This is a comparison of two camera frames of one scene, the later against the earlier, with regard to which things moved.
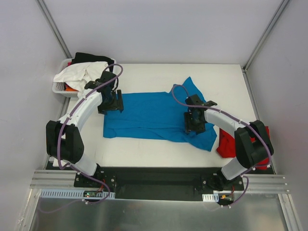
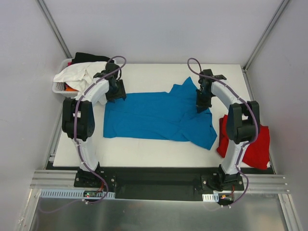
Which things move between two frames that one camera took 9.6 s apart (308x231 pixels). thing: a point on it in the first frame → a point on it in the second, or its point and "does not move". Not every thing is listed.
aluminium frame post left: x=48 y=20 does not move
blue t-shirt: x=159 y=116 does not move
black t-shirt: x=80 y=57 does not move
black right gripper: x=195 y=125 → x=203 y=103
